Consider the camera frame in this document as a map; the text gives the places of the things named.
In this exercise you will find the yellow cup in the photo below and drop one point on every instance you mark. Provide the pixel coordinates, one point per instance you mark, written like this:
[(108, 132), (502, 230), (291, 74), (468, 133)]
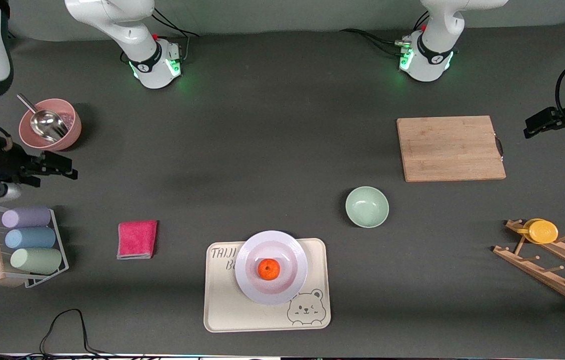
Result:
[(542, 232)]

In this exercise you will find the purple cup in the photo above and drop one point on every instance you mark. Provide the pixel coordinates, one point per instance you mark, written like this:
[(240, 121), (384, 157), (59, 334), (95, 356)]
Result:
[(26, 217)]

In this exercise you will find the pink bowl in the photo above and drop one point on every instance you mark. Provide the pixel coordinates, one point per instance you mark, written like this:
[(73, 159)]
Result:
[(75, 131)]

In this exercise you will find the green cup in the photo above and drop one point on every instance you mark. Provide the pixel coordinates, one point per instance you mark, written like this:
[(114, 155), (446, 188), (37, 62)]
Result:
[(36, 261)]

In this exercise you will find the blue cup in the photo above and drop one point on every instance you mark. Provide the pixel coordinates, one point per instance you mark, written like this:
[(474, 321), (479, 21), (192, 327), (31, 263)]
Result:
[(30, 238)]

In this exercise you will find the metal scoop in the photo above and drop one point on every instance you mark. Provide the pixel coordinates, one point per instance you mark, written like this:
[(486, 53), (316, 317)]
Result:
[(47, 125)]

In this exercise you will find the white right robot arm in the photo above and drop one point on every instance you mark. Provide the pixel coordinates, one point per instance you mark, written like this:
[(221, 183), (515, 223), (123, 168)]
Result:
[(127, 30)]

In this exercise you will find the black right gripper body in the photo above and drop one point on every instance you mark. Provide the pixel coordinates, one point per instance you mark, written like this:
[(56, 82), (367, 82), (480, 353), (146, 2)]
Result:
[(6, 164)]

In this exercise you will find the beige bear print tray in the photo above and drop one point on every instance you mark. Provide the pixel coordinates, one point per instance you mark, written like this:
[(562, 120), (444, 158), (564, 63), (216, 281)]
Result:
[(222, 312)]

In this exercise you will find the pale green bowl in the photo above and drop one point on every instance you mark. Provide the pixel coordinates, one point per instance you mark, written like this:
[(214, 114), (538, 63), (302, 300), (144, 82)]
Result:
[(367, 207)]

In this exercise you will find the orange fruit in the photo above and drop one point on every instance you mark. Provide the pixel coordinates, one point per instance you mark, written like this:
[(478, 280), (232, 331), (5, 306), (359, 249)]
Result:
[(269, 269)]

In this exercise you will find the white round plate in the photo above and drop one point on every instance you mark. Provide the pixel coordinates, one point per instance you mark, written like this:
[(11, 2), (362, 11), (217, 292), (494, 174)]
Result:
[(287, 287)]

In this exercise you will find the pink folded cloth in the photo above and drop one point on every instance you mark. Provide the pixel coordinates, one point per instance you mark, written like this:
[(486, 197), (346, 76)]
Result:
[(136, 240)]

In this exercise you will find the wooden cutting board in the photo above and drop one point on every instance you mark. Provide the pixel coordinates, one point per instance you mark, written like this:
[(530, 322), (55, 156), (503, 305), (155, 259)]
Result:
[(450, 148)]

